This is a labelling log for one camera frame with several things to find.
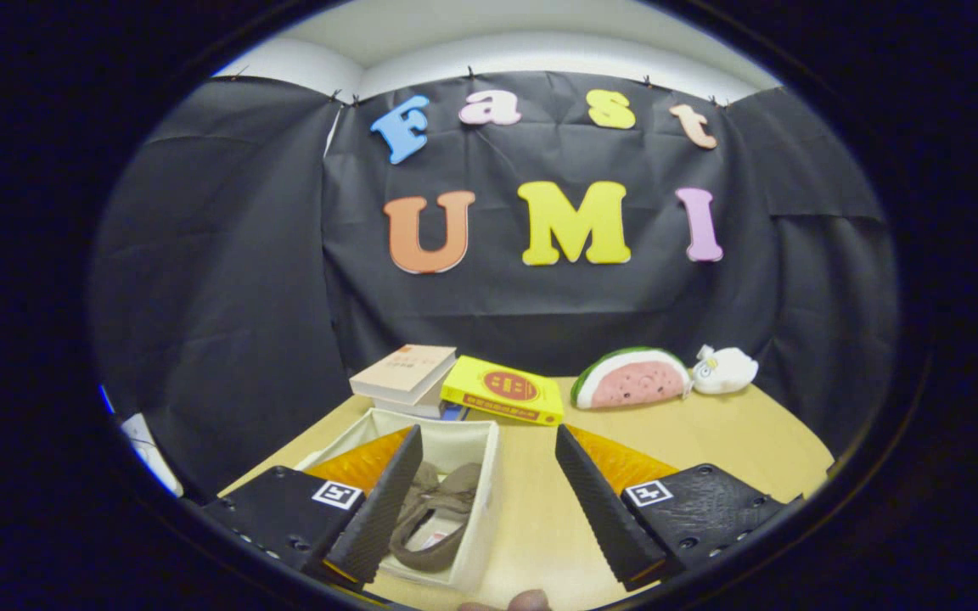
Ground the yellow book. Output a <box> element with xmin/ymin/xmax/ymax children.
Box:
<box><xmin>441</xmin><ymin>356</ymin><xmax>565</xmax><ymax>427</ymax></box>

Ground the beige book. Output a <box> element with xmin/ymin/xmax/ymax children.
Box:
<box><xmin>350</xmin><ymin>344</ymin><xmax>458</xmax><ymax>406</ymax></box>

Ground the white paper sheet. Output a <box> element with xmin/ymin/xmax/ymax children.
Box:
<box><xmin>120</xmin><ymin>413</ymin><xmax>184</xmax><ymax>497</ymax></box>

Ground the watermelon plush toy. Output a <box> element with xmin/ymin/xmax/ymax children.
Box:
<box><xmin>571</xmin><ymin>346</ymin><xmax>692</xmax><ymax>411</ymax></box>

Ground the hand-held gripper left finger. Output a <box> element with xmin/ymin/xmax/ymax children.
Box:
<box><xmin>200</xmin><ymin>424</ymin><xmax>424</xmax><ymax>586</ymax></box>

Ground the white plush toy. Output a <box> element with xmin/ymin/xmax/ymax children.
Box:
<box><xmin>691</xmin><ymin>344</ymin><xmax>759</xmax><ymax>395</ymax></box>

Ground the beige fabric storage box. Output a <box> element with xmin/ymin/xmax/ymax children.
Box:
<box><xmin>295</xmin><ymin>407</ymin><xmax>500</xmax><ymax>595</ymax></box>

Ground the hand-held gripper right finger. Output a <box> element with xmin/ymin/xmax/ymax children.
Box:
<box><xmin>554</xmin><ymin>424</ymin><xmax>804</xmax><ymax>592</ymax></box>

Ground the blue book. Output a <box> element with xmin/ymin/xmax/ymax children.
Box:
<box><xmin>370</xmin><ymin>395</ymin><xmax>469</xmax><ymax>423</ymax></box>

